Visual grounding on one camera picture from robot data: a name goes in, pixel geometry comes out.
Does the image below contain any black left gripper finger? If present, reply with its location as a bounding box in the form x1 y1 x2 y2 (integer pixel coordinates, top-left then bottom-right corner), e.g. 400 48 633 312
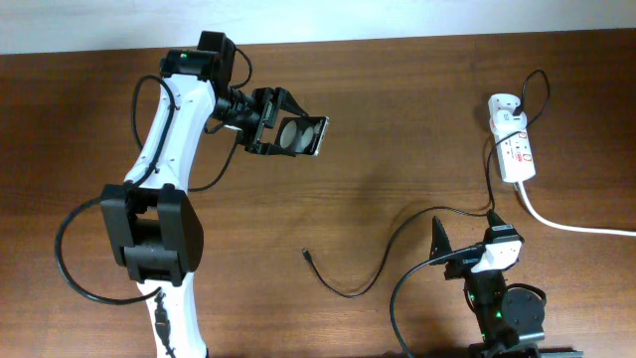
244 132 296 157
270 88 308 118

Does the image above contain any black Galaxy flip phone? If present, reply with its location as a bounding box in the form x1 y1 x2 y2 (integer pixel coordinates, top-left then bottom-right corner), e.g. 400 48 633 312
274 116 330 156

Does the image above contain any thin black charger cable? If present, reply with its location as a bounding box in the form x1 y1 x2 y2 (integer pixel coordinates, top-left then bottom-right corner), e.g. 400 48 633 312
301 69 552 299

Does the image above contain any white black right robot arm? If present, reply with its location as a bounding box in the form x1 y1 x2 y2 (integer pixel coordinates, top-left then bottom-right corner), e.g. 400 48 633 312
429 210 547 357

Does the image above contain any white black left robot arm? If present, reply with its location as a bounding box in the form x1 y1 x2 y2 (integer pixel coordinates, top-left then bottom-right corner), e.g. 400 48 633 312
100 31 329 357

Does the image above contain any white charger adapter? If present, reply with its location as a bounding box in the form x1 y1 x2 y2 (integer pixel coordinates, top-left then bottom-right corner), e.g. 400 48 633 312
490 110 528 135

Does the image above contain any white power strip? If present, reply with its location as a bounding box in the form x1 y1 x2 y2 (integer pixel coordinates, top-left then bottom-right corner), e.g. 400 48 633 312
488 93 536 183

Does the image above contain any white power strip cord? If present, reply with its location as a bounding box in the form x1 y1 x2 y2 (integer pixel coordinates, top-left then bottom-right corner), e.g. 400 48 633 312
514 180 636 238

